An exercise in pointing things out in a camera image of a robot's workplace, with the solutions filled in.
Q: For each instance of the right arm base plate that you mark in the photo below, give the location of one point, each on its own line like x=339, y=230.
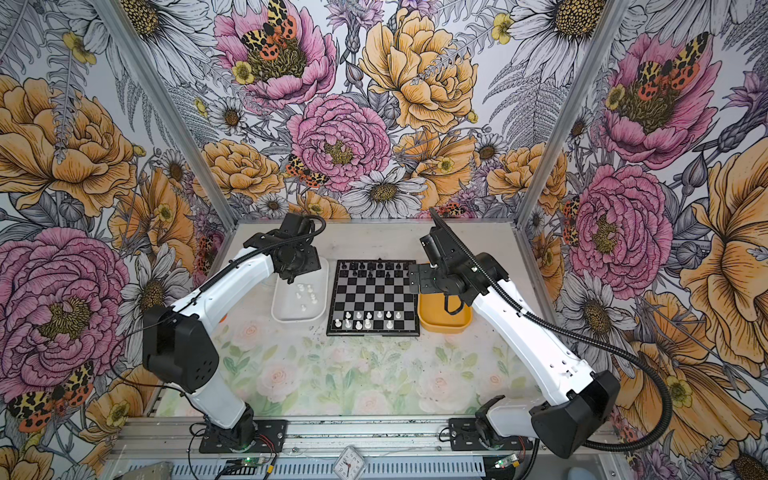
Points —
x=464, y=435

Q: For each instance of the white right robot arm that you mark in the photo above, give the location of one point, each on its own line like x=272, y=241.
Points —
x=577, y=399

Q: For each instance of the aluminium front rail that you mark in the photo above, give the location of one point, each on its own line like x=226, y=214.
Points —
x=306, y=437

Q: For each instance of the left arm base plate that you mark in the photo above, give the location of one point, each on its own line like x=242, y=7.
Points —
x=255, y=436

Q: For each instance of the white analog clock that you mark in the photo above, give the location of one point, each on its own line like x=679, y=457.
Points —
x=350, y=465

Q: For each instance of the yellow plastic tub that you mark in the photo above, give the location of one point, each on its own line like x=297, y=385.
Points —
x=443, y=314

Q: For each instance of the white plastic tub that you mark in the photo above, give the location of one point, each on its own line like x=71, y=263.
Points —
x=303, y=300

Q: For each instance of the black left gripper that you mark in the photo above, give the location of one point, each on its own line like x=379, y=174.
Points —
x=312, y=262

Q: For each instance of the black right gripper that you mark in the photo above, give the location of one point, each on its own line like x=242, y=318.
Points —
x=425, y=271

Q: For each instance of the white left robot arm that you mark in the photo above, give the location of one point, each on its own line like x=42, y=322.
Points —
x=177, y=345

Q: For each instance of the black white chessboard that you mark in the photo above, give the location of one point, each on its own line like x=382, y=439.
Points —
x=373, y=298

